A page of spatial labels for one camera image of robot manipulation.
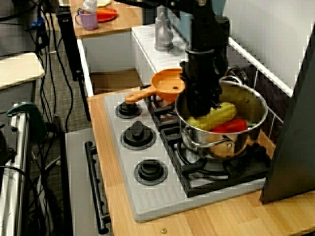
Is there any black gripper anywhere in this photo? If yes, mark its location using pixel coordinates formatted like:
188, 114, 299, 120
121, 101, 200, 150
181, 51, 223, 118

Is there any yellow toy corn cob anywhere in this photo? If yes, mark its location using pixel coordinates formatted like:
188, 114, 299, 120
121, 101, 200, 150
186, 102, 237, 131

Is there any orange plastic pan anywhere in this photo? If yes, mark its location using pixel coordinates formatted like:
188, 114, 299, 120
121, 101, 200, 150
125, 68, 188, 104

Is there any red toy pepper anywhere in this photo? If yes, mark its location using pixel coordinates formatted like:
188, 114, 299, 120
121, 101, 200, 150
211, 118, 248, 133

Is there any black burner grate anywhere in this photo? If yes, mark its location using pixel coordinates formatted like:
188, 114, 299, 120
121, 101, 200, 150
159, 125, 271, 199
141, 85, 183, 131

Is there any stainless steel pot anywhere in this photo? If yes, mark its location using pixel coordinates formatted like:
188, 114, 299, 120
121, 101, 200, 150
174, 76, 269, 159

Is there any black stove knob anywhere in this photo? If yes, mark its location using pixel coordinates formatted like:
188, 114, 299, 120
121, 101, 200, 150
120, 120, 158, 150
115, 100, 143, 119
133, 159, 169, 186

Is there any grey toy faucet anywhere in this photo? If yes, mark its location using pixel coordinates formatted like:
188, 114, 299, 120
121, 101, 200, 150
154, 11, 175, 52

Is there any black hood side panel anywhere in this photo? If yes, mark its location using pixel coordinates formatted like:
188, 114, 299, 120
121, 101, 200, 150
259, 31, 315, 206

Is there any grey stove top panel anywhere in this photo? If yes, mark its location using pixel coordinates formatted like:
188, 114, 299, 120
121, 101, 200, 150
102, 92, 268, 223

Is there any white sink basin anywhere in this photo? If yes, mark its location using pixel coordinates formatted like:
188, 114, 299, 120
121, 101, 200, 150
76, 24, 210, 98

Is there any small wooden counter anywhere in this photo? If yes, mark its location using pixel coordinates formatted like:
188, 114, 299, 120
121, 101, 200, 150
70, 0, 143, 39

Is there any wooden countertop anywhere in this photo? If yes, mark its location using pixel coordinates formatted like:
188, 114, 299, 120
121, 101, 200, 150
87, 94, 315, 236

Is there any red plate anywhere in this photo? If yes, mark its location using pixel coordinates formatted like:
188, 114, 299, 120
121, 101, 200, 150
95, 7, 118, 23

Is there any purple plastic cup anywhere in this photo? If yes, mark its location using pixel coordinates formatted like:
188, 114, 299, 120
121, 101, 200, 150
74, 9, 99, 31

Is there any white oven door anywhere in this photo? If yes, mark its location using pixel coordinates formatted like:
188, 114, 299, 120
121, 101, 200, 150
65, 127, 114, 236

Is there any white item in cup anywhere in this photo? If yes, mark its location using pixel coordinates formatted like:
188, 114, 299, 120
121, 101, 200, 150
82, 0, 99, 13

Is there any blue connector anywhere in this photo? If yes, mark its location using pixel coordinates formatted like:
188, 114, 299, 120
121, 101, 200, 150
31, 17, 46, 30

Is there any beige board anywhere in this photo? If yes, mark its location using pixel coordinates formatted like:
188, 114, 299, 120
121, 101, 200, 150
0, 51, 46, 90

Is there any hanging black cable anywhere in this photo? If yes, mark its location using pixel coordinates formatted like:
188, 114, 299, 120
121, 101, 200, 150
53, 24, 74, 132

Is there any black oven door handle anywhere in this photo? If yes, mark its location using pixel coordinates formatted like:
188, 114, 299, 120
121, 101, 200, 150
85, 141, 111, 235

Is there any black upright post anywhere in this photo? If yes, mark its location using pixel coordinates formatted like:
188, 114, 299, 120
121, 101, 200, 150
56, 6, 83, 82

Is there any aluminium profile rail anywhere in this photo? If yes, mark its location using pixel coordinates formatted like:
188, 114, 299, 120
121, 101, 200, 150
0, 105, 32, 236

